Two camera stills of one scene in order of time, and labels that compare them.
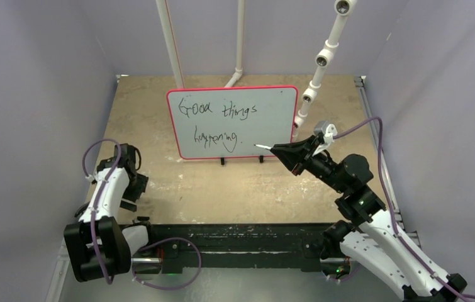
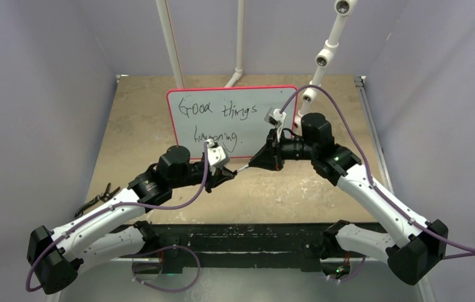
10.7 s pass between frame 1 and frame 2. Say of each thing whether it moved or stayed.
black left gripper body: moved
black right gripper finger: moved
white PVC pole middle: stayed
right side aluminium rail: stayed
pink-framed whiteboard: stayed
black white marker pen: moved
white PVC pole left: stayed
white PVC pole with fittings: stayed
